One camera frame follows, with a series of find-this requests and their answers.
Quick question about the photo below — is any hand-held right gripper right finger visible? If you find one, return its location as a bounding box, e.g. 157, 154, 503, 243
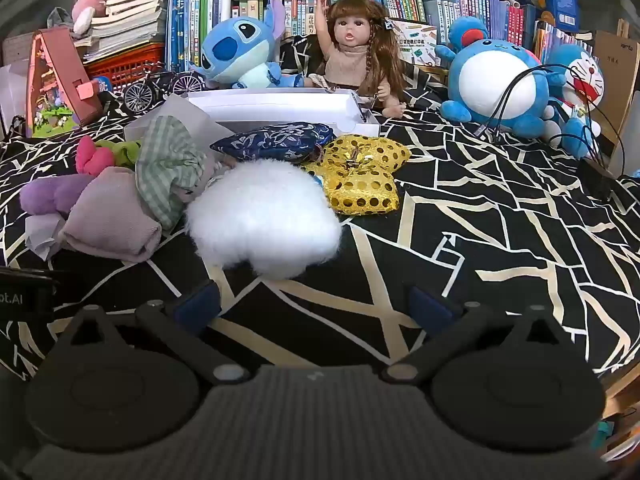
381, 284, 588, 386

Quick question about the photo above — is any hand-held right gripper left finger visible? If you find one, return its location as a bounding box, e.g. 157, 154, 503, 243
50, 280, 251, 386

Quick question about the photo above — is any white tissue paper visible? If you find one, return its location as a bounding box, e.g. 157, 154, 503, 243
24, 215, 68, 261

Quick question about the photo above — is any purple plush toy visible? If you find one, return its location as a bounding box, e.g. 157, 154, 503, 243
20, 175, 96, 218

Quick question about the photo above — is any white fluffy plush pillow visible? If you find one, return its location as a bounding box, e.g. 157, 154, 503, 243
184, 161, 345, 280

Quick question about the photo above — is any mauve cloth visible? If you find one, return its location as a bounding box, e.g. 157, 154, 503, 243
59, 166, 163, 263

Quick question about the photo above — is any green striped cloth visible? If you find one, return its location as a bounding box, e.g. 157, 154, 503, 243
134, 115, 208, 231

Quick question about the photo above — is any gold sequin pillow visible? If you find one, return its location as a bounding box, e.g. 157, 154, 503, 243
302, 134, 412, 216

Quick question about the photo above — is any pink and green plush toy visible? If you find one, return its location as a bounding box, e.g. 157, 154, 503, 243
76, 135, 143, 177

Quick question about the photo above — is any navy floral fabric pouch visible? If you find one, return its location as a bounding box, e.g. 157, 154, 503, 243
210, 122, 337, 165

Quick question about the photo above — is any white cardboard box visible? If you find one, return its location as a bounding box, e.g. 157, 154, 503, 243
186, 87, 381, 138

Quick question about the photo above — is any black white patterned blanket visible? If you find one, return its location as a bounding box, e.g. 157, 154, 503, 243
0, 35, 640, 401

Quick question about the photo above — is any translucent plastic box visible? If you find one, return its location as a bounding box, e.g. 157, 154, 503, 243
0, 62, 31, 136

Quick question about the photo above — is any black power adapter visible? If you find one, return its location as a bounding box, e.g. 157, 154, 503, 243
575, 157, 618, 203

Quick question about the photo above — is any round blue mouse plush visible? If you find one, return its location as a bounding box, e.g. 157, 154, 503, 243
434, 16, 566, 138

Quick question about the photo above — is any black model bicycle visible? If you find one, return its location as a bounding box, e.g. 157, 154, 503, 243
122, 61, 205, 115

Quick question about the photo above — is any pink model house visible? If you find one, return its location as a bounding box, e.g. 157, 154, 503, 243
25, 27, 105, 138

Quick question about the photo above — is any red plastic crate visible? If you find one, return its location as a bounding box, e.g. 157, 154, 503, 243
82, 42, 168, 95

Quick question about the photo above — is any long-haired baby doll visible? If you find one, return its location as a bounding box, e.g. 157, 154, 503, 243
304, 0, 408, 118

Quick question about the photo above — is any blue alien plush toy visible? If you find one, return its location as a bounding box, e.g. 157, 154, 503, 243
190, 0, 306, 90

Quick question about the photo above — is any colourful stationery box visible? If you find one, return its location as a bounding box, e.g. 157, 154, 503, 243
387, 19, 443, 67

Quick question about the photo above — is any blue robot cat plush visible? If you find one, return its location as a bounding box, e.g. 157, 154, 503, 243
542, 44, 606, 160

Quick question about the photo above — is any grey plastic bag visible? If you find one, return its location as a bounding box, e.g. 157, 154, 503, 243
47, 7, 77, 41

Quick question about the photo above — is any row of colourful upright books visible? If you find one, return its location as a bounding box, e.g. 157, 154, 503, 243
165, 0, 436, 73

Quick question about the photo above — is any stack of lying books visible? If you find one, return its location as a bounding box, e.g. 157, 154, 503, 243
75, 0, 168, 63

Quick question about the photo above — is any row of blue boxed books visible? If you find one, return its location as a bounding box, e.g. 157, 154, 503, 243
422, 0, 593, 63

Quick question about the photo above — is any pink bunny plush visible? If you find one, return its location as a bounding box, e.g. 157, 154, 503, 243
71, 0, 135, 36

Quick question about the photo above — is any brown cardboard sheet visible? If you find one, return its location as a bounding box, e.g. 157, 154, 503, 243
592, 20, 640, 148

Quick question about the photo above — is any black cable bundle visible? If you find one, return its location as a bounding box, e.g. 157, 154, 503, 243
472, 62, 626, 181

